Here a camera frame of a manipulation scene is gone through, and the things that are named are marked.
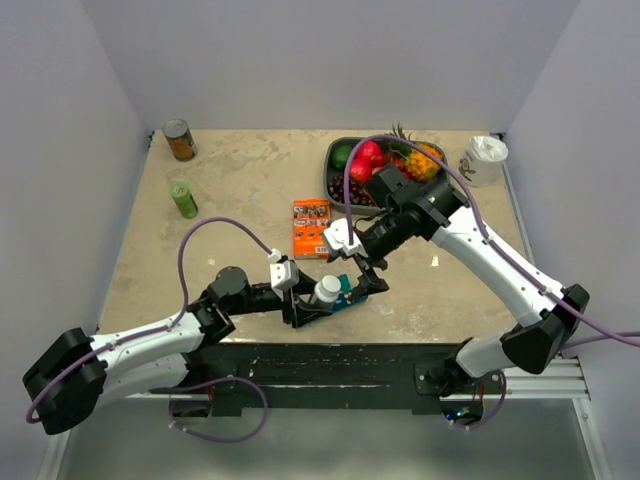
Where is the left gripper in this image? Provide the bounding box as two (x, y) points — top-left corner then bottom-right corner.
(227, 268), (332, 326)

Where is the white pill bottle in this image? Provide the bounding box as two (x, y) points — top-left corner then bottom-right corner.
(309, 275), (341, 309)

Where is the teal weekly pill organizer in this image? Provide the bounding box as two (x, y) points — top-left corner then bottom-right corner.
(332, 274), (368, 313)

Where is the white bottle cap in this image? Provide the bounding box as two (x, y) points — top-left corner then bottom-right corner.
(319, 275), (341, 297)

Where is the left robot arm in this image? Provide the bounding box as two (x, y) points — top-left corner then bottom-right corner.
(22, 262), (341, 435)

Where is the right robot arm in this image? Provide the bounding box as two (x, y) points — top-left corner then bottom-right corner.
(323, 165), (590, 393)

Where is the grey fruit tray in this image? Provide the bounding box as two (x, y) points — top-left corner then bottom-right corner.
(324, 137), (447, 216)

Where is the orange razor box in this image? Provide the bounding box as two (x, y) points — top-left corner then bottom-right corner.
(292, 199), (330, 260)

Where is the dark grape bunch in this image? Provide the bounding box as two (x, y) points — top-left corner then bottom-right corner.
(327, 175), (375, 207)

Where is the red apple bottom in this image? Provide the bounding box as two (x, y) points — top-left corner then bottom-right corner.
(349, 158), (373, 185)

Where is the red apple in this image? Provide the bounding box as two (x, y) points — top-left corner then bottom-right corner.
(349, 158), (373, 185)
(355, 141), (386, 168)

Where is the red cherries pile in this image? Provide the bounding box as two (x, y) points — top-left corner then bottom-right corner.
(390, 158), (412, 180)

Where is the green lime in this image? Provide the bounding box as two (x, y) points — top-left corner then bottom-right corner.
(330, 145), (353, 171)

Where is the red apple top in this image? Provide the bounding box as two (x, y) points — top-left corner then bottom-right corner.
(355, 141), (386, 168)

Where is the toy pineapple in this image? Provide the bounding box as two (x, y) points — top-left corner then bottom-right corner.
(387, 123), (444, 183)

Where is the green bottle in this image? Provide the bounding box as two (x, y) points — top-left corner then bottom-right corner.
(170, 182), (199, 219)

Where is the tin can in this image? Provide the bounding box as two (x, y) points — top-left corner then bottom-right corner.
(162, 119), (197, 161)

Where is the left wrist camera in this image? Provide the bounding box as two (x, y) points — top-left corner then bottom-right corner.
(268, 249), (299, 297)

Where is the purple cable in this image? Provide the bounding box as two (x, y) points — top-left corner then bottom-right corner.
(447, 372), (509, 431)
(25, 217), (275, 425)
(343, 134), (640, 347)
(168, 375), (269, 444)

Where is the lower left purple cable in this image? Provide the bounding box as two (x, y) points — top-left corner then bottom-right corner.
(168, 375), (269, 444)

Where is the black base frame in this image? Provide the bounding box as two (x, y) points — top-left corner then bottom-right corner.
(177, 343), (501, 425)

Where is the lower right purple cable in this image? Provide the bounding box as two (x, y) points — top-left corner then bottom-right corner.
(447, 372), (509, 431)

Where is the aluminium rail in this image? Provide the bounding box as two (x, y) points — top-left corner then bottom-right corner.
(504, 358), (590, 400)

